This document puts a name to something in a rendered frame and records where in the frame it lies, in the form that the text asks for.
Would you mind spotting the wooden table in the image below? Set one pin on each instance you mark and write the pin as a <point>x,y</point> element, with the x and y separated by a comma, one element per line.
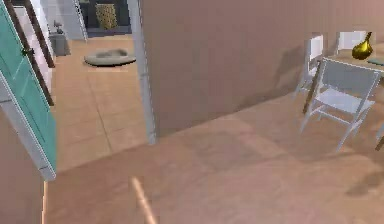
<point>346,60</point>

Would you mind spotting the teal room door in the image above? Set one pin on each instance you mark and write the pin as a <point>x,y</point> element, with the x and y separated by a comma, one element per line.
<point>23,90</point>

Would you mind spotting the gold vase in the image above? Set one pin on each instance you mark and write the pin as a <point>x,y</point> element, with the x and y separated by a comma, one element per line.
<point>362,49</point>

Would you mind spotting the white chair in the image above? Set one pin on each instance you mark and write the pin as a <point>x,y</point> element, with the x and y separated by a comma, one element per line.
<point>313,63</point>
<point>340,93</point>
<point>350,39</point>

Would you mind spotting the teal flat book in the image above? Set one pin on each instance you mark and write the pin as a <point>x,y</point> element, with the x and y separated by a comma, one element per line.
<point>376,61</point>

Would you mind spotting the grey square bin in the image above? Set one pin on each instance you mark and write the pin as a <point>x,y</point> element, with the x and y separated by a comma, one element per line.
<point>59,43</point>

